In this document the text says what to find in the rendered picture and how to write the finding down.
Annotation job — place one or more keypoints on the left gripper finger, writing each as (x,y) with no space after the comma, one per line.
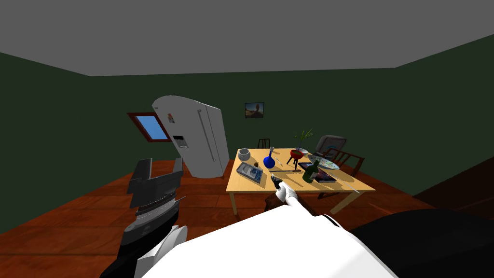
(141,173)
(178,168)

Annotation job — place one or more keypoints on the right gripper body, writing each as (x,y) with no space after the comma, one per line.
(276,182)

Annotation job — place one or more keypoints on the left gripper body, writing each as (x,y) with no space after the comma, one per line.
(154,191)

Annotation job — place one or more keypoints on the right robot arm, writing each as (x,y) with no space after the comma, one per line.
(424,243)

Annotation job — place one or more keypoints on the thin brown stick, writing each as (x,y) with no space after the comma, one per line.
(285,170)

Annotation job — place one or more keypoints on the blue flask vase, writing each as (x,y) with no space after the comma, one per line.
(269,161)

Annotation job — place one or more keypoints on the grey blue book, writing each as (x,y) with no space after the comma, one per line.
(250,172)

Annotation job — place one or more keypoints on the light wooden table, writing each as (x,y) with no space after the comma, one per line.
(247,186)

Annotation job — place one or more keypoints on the red bowl on stand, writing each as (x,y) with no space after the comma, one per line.
(296,155)

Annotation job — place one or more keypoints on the green bottle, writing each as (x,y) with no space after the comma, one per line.
(310,173)

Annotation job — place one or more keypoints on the white refrigerator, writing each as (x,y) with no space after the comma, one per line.
(197,135)

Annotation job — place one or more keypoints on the dark slatted chair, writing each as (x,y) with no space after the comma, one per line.
(264,143)

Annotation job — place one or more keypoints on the white pot with green plant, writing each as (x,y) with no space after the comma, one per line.
(302,150)

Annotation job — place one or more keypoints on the white round bowl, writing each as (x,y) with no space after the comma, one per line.
(244,155)

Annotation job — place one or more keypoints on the red framed window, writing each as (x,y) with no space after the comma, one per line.
(151,127)

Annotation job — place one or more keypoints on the dark book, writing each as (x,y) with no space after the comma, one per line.
(326,177)

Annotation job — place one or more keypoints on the patterned grey plate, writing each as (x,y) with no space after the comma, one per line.
(323,162)

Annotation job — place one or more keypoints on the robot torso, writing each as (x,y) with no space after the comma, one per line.
(270,247)

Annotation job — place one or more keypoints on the grey armchair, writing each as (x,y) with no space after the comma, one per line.
(330,144)

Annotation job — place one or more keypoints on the long silver knife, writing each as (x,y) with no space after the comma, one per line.
(345,183)

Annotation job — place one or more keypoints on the brown wooden chair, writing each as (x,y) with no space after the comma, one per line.
(349,159)

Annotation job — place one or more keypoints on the dark framed wall picture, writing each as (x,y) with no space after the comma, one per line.
(254,110)

